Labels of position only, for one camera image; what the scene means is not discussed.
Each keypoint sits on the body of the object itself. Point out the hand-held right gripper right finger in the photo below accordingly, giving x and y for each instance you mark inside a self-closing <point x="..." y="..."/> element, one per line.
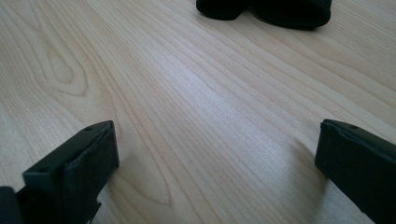
<point x="361" y="168"/>

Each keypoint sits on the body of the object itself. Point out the black glove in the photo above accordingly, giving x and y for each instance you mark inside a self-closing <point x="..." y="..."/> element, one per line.
<point x="292" y="12"/>

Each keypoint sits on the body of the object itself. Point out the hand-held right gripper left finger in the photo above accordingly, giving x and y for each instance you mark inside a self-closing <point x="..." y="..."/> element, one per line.
<point x="77" y="174"/>

